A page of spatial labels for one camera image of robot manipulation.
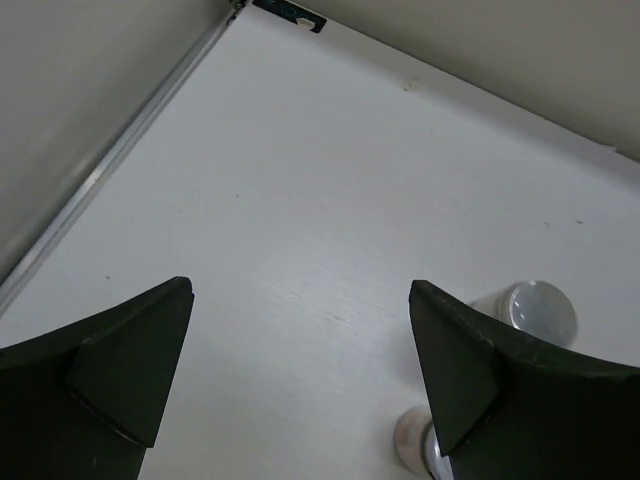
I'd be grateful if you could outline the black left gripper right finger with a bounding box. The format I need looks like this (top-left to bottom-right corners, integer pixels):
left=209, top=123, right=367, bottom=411
left=409, top=280, right=639, bottom=479

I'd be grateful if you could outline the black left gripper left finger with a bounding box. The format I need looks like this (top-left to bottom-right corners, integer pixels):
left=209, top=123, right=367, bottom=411
left=1, top=277, right=194, bottom=479

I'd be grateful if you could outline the short silver-lid jar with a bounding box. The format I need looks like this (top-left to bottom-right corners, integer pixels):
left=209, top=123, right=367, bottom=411
left=393, top=405, right=454, bottom=480

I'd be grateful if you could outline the tall blue-label spice bottle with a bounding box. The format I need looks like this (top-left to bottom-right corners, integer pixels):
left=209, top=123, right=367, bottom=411
left=469, top=280, right=578, bottom=348

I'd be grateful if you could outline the black corner label left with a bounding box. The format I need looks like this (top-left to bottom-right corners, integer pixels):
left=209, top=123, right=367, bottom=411
left=253, top=0, right=327, bottom=34

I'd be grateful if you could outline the aluminium table edge rail left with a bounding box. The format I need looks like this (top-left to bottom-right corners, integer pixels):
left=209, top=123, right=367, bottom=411
left=1, top=1, right=233, bottom=307

